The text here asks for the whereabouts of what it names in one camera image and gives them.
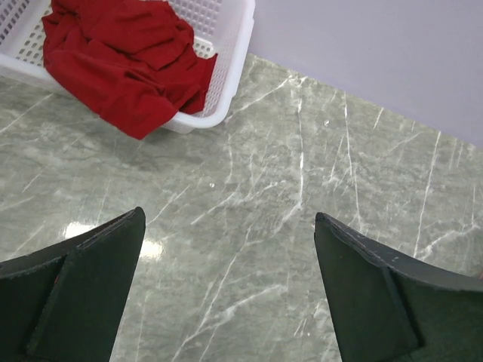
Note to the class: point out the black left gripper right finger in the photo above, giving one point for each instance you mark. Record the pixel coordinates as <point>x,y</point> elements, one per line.
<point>388,306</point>

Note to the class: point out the red t-shirt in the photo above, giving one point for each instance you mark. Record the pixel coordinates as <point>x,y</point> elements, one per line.
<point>131,62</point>

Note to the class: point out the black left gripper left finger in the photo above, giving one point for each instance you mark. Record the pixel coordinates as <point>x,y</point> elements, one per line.
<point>65,302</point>

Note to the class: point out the white perforated plastic basket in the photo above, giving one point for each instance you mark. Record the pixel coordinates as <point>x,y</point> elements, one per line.
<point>222,29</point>

